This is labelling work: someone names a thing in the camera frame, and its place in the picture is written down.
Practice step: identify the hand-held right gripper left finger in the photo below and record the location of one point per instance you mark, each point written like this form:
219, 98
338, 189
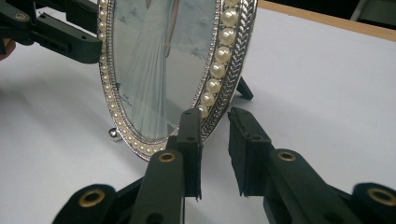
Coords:
191, 161

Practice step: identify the grey metal stand pole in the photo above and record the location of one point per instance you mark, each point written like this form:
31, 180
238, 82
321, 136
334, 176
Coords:
373, 11

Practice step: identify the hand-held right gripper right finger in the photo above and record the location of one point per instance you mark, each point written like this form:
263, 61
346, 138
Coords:
250, 161

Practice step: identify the oval silver pearl photo frame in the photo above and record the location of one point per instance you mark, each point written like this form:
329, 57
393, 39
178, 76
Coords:
149, 77

